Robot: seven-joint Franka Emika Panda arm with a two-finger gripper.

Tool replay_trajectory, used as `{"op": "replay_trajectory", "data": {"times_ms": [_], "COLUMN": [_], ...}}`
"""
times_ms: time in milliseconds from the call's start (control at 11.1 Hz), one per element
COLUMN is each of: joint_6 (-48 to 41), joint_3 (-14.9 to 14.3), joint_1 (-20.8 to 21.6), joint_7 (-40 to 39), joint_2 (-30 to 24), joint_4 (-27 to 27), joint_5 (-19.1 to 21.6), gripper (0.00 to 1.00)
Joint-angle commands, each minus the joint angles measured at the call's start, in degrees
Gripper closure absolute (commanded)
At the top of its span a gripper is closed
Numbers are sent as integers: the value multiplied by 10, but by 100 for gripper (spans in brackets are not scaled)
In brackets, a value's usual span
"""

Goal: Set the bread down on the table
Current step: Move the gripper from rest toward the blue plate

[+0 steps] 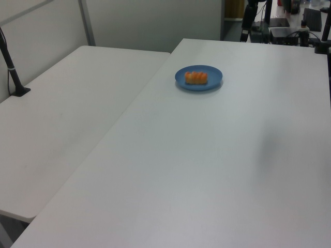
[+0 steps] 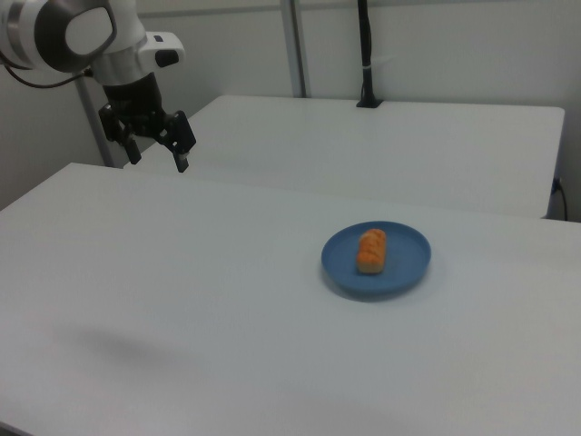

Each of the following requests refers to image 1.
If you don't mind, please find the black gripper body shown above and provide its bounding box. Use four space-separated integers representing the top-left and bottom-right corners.
241 3 260 31

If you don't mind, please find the thin black stand cable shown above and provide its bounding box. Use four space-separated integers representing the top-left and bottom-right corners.
7 67 13 97

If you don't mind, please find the black electronics box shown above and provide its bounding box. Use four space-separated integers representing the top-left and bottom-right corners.
269 26 306 47

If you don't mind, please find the dark grey chair back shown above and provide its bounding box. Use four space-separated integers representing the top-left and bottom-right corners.
302 7 323 32

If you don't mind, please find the white side table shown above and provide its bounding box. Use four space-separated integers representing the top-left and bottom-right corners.
0 45 172 223

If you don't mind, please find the black clamp stand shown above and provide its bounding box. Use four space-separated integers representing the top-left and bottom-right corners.
313 7 331 55

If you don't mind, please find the emergency stop button box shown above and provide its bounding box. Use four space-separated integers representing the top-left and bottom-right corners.
299 20 310 48

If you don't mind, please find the grey aluminium partition post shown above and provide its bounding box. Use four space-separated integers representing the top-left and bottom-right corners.
78 0 97 47

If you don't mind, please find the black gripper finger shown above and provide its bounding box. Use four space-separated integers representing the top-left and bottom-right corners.
239 28 250 43

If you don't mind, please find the orange glazed bread roll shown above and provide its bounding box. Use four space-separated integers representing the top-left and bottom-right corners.
184 71 208 85

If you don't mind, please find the black camera stand pole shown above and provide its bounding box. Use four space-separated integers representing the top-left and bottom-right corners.
0 25 32 98

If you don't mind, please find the round blue plate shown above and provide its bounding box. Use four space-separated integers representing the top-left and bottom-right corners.
174 64 223 91

